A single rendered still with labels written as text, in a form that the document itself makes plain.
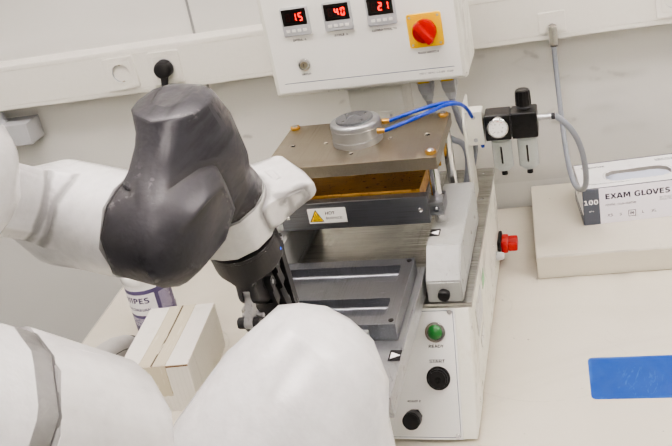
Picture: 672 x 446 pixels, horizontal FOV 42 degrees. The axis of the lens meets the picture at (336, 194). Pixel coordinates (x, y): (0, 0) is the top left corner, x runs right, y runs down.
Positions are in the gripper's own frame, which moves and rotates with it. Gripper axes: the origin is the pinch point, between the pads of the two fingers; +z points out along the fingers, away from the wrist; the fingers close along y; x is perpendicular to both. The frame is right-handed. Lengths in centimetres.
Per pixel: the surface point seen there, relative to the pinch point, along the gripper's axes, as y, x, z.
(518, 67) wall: -86, 23, 30
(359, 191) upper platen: -34.1, 1.3, 9.3
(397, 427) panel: -6.1, 5.8, 29.6
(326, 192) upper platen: -34.6, -4.0, 9.5
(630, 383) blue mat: -17, 38, 36
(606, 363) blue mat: -21, 35, 38
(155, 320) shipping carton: -27, -39, 30
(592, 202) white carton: -59, 35, 42
